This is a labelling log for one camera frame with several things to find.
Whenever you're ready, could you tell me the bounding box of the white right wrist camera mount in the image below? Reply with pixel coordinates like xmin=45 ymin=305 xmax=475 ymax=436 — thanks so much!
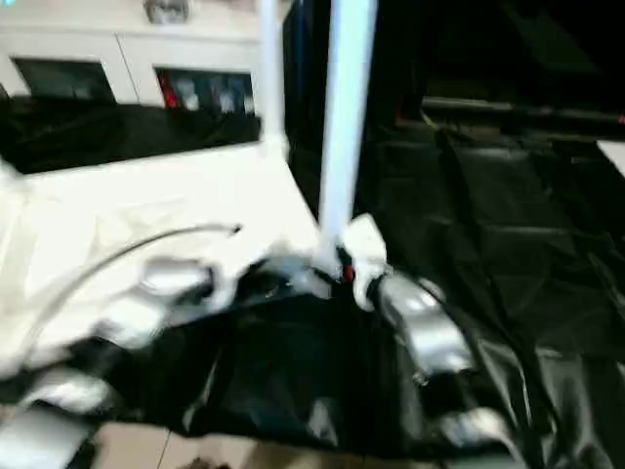
xmin=339 ymin=214 xmax=390 ymax=312

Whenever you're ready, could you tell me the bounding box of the white plastic table top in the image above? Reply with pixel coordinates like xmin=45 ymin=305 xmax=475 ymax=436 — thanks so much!
xmin=0 ymin=136 xmax=333 ymax=377

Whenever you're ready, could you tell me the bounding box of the black plastic mat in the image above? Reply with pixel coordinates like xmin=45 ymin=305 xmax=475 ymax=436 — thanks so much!
xmin=0 ymin=92 xmax=625 ymax=465

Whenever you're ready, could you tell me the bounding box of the white flat board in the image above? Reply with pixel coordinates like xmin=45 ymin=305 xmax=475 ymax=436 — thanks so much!
xmin=596 ymin=140 xmax=625 ymax=175

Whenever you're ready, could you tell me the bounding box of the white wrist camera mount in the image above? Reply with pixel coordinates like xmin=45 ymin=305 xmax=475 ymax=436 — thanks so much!
xmin=199 ymin=248 xmax=265 ymax=314
xmin=339 ymin=214 xmax=390 ymax=312

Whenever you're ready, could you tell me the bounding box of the white glass-door cabinet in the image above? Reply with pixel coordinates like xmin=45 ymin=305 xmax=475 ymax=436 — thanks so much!
xmin=0 ymin=0 xmax=265 ymax=116

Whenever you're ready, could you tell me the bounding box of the grey object on cabinet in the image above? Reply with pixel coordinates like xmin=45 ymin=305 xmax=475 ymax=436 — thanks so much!
xmin=144 ymin=0 xmax=190 ymax=24

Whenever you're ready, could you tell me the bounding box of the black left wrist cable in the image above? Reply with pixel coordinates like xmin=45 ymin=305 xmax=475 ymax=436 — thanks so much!
xmin=14 ymin=223 xmax=244 ymax=362

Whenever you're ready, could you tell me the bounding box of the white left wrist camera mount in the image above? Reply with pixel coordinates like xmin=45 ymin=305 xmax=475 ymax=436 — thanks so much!
xmin=199 ymin=248 xmax=265 ymax=314

